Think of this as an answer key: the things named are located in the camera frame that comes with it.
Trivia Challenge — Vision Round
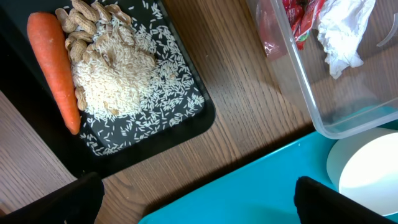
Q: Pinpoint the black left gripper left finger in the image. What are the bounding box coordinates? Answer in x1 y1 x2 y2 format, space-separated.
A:
1 172 104 223

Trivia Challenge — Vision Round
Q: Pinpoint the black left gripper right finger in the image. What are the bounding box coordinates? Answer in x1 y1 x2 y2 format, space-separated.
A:
294 176 395 224

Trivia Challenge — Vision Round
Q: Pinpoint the white bowl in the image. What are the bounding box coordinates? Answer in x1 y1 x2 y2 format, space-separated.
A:
326 128 397 216

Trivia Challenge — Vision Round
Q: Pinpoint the food scraps pile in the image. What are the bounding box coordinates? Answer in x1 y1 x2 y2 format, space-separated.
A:
55 1 205 156

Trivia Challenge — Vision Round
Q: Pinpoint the orange carrot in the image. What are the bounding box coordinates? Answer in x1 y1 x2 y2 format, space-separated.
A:
27 12 80 135

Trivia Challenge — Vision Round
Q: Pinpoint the white tissue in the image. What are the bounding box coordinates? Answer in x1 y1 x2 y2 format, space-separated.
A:
317 0 376 79

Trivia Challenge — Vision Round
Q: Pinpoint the red snack wrapper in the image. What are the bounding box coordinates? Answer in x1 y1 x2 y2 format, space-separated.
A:
282 0 325 50

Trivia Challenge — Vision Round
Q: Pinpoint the black waste tray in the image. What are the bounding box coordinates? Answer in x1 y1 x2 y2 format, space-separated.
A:
1 1 215 177

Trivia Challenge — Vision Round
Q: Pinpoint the teal serving tray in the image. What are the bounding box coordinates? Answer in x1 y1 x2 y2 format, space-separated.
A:
141 132 337 223

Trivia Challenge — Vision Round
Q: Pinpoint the clear plastic bin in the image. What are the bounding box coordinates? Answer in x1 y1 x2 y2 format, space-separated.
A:
247 0 397 139

